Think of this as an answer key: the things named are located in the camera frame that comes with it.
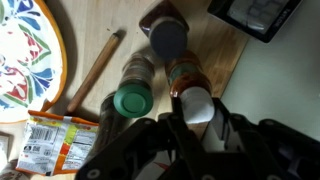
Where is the wooden stick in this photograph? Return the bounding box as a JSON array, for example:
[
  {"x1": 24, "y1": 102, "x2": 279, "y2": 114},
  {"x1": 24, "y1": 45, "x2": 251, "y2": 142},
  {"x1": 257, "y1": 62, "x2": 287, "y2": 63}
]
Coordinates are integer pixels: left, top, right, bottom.
[{"x1": 66, "y1": 32, "x2": 121, "y2": 115}]

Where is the black digital kitchen device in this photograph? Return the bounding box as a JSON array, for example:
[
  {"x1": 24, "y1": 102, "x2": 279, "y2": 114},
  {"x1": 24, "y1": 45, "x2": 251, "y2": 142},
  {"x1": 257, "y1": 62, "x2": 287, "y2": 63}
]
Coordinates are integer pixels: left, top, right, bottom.
[{"x1": 206, "y1": 0, "x2": 305, "y2": 45}]

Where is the brown bottle white lid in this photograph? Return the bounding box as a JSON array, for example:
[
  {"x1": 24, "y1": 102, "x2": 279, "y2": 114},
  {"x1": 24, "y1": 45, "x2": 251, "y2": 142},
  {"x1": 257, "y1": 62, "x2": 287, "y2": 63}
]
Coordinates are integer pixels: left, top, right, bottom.
[{"x1": 165, "y1": 49, "x2": 216, "y2": 126}]

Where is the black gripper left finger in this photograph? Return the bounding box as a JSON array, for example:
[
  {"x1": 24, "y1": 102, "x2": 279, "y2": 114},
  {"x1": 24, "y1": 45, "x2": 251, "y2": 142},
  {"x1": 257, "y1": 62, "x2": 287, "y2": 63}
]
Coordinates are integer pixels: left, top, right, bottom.
[{"x1": 74, "y1": 96, "x2": 209, "y2": 180}]

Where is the small dark sauce bottle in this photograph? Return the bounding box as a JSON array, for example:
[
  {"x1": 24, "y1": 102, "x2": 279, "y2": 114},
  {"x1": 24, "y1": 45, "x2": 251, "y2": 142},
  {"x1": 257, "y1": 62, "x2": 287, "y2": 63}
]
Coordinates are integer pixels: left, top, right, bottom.
[{"x1": 138, "y1": 0, "x2": 190, "y2": 62}]

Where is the spice jar green lid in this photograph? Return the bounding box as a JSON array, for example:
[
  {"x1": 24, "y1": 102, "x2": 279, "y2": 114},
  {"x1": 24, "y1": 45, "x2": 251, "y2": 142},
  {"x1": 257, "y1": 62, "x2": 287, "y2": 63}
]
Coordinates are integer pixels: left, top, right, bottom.
[{"x1": 112, "y1": 52, "x2": 156, "y2": 120}]

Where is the colourful patterned plate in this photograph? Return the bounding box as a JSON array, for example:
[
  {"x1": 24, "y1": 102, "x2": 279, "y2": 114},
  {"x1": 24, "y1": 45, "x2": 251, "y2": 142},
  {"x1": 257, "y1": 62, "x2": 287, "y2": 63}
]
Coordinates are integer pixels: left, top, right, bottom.
[{"x1": 0, "y1": 0, "x2": 68, "y2": 125}]

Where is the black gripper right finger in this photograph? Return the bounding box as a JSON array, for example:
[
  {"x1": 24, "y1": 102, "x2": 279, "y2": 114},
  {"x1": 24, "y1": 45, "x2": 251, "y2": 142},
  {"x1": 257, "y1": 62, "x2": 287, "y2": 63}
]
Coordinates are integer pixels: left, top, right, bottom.
[{"x1": 212, "y1": 97, "x2": 320, "y2": 180}]

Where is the orange bordered food packet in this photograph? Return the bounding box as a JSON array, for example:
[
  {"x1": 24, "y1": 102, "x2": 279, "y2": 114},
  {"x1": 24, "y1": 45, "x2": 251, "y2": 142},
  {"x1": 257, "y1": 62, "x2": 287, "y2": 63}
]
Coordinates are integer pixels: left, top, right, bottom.
[{"x1": 15, "y1": 109, "x2": 100, "y2": 177}]

